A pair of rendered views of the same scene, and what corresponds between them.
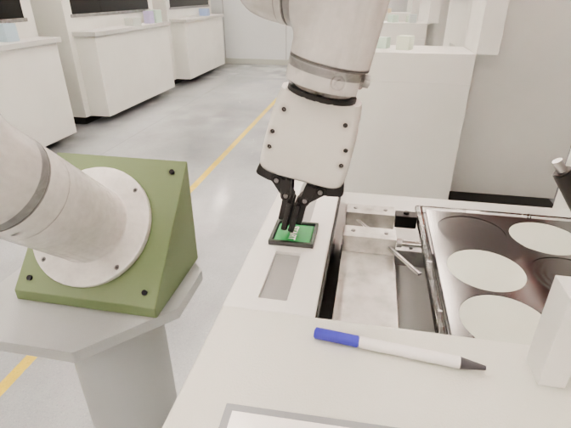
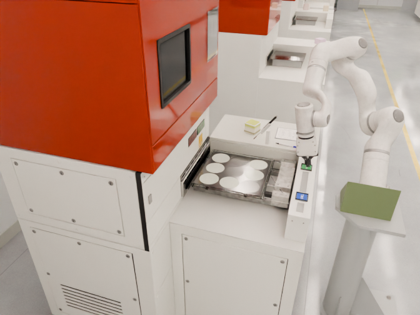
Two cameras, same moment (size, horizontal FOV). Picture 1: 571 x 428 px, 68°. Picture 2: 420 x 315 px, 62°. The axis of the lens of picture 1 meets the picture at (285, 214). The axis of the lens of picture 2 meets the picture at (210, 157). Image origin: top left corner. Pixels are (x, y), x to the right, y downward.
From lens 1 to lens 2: 2.19 m
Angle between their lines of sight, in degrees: 121
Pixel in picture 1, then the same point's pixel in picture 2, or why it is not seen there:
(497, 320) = (259, 164)
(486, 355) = (274, 145)
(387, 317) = (281, 172)
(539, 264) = (239, 175)
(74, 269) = not seen: hidden behind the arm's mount
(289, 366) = not seen: hidden behind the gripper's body
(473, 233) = (249, 185)
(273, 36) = not seen: outside the picture
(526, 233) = (233, 184)
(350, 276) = (289, 181)
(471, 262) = (257, 176)
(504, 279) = (251, 172)
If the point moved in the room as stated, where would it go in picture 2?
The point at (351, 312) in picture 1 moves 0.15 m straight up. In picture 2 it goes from (289, 174) to (293, 149)
